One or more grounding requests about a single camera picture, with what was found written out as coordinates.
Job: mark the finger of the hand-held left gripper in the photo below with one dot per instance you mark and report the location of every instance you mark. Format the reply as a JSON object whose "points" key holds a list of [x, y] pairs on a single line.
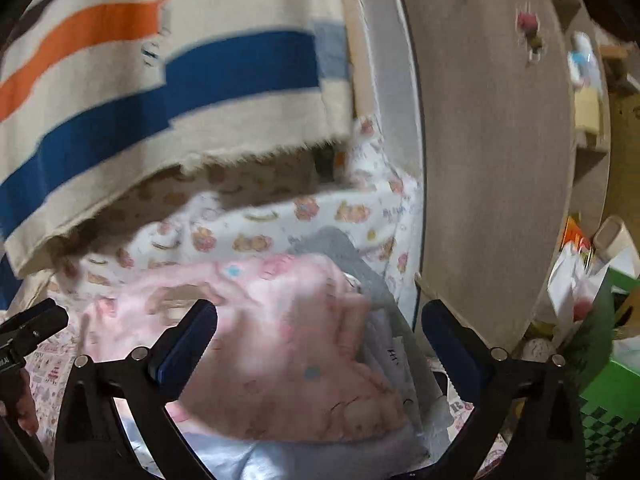
{"points": [[40, 322]]}

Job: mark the white plastic bag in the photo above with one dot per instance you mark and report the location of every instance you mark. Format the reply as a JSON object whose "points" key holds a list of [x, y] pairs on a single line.
{"points": [[575, 280]]}

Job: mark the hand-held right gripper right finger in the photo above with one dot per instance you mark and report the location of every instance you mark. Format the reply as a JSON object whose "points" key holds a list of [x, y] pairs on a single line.
{"points": [[445, 345]]}

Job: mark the blue satin cat-print pajamas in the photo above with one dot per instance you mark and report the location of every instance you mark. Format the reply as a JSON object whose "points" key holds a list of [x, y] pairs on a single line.
{"points": [[280, 460]]}

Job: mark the striped curtain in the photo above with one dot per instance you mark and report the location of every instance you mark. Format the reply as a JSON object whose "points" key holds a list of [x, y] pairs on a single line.
{"points": [[100, 110]]}

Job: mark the white bear-print sheet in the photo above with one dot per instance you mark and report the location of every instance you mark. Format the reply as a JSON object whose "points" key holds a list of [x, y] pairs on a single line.
{"points": [[300, 210]]}

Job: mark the grey folded garment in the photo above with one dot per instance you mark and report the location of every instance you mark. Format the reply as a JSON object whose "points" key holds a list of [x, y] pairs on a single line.
{"points": [[340, 250]]}

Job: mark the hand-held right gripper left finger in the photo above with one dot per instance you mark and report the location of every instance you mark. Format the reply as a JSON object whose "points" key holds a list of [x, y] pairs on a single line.
{"points": [[187, 340]]}

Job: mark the small cartoon sticker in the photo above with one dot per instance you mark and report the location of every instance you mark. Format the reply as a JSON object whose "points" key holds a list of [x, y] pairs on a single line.
{"points": [[529, 35]]}

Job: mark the pink cartoon-print pants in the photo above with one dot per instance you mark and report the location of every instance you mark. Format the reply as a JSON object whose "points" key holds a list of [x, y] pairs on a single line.
{"points": [[280, 335]]}

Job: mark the orange packet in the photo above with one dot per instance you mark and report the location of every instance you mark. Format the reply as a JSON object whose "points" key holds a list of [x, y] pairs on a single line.
{"points": [[575, 235]]}

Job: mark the wooden cabinet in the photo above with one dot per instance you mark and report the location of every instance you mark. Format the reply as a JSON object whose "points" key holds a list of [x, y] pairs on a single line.
{"points": [[500, 160]]}

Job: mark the white round toy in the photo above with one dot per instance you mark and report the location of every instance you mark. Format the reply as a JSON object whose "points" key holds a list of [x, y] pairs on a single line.
{"points": [[537, 347]]}

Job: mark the blue white toy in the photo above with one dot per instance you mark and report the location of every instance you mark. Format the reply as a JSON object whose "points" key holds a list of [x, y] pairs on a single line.
{"points": [[582, 60]]}

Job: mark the red-print bed sheet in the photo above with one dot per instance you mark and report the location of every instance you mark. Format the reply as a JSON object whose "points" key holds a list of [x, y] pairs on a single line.
{"points": [[50, 375]]}

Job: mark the person's left hand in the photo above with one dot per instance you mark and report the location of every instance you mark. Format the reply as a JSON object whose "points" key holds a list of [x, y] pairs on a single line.
{"points": [[26, 410]]}

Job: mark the green checkered box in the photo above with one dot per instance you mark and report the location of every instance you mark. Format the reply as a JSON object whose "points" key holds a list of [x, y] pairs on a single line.
{"points": [[615, 385]]}

